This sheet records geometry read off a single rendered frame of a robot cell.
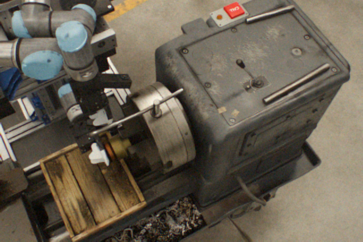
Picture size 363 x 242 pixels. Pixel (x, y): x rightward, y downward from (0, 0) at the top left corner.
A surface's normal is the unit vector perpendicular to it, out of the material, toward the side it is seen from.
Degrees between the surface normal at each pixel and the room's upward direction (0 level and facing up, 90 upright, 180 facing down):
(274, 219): 0
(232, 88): 0
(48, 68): 89
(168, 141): 45
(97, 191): 0
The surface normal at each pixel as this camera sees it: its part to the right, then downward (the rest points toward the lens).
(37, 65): 0.04, 0.87
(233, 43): 0.02, -0.49
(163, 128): 0.24, -0.09
